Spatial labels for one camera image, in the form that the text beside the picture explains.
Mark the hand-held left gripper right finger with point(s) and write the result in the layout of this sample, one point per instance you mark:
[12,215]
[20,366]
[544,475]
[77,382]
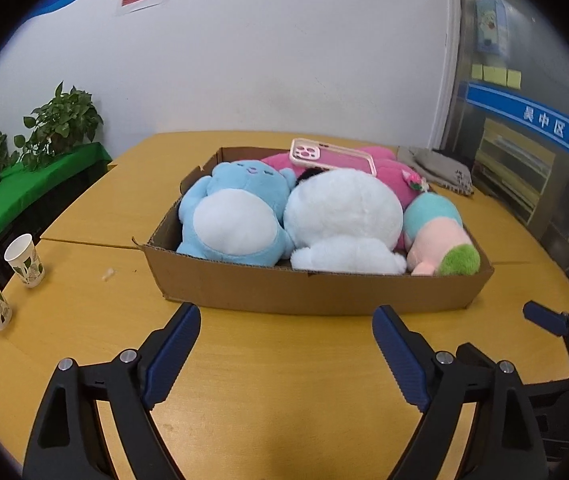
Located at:
[400,360]

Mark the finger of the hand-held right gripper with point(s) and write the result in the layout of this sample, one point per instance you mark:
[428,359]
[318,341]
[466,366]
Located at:
[544,316]
[474,367]

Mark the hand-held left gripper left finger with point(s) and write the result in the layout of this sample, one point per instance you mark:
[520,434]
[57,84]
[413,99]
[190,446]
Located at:
[172,356]

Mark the brown cardboard box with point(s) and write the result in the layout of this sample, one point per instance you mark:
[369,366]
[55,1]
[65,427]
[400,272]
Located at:
[314,295]

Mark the teal and pink plush toy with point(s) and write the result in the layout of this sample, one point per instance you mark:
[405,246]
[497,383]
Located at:
[437,235]

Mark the blue plush toy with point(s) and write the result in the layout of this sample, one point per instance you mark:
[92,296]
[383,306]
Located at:
[234,220]

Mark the white plush toy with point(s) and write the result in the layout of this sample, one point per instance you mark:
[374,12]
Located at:
[344,215]

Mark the pink phone case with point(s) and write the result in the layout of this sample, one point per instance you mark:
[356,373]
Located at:
[337,160]

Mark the yellow wooden desktop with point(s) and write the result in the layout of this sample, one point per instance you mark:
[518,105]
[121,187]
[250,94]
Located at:
[284,375]

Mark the grey cloth bag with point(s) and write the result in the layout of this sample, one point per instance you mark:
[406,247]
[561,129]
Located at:
[439,170]

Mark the blue window banner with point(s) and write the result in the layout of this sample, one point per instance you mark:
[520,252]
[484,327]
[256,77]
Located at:
[524,110]

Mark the green covered bench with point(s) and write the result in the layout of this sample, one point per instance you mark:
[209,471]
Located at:
[19,195]

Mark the yellow sticky note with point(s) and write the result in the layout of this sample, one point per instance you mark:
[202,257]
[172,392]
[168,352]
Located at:
[495,74]
[514,78]
[477,72]

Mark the large green potted plant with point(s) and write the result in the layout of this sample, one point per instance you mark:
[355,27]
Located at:
[62,120]

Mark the blue cartoon poster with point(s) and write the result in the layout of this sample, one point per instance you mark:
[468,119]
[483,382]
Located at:
[491,22]

